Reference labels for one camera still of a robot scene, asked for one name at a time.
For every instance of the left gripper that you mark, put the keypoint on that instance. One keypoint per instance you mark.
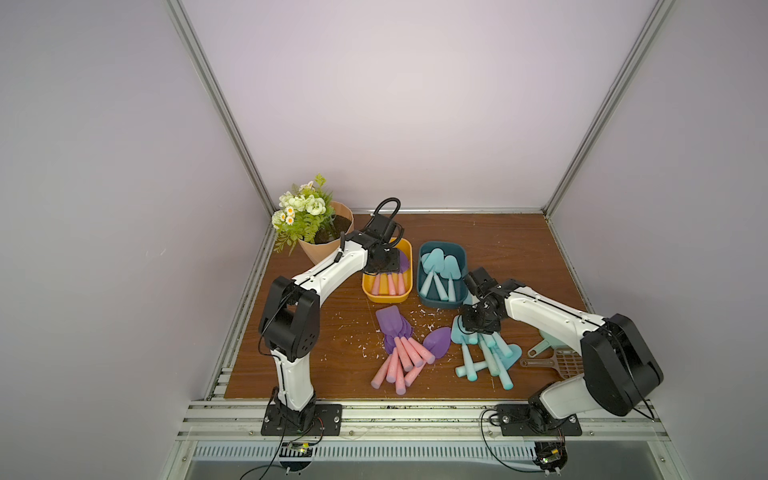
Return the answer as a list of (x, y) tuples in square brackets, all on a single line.
[(394, 254)]

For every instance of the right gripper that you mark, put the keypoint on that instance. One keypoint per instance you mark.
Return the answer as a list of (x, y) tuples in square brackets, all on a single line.
[(475, 318)]

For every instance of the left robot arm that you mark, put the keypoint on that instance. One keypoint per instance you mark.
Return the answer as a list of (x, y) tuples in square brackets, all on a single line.
[(290, 321)]

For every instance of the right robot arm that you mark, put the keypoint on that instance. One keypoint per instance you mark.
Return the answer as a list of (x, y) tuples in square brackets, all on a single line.
[(619, 369)]

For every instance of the yellow storage box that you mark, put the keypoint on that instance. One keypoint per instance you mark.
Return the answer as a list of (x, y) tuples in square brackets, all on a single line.
[(388, 294)]

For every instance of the dark teal storage box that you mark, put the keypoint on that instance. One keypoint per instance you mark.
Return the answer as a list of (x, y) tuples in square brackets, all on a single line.
[(432, 300)]

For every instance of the beige flower pot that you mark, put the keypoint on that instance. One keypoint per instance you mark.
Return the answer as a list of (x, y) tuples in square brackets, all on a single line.
[(327, 241)]

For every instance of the green plant with white flowers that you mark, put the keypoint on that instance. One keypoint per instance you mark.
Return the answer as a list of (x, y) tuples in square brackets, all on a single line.
[(304, 212)]

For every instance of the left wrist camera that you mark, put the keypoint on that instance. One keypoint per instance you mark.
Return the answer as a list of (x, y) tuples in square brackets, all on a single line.
[(382, 227)]

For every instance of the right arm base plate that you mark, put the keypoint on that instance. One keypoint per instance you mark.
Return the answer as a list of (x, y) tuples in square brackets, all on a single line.
[(530, 420)]

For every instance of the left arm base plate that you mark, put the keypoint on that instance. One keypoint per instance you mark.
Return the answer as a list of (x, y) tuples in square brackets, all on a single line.
[(322, 419)]

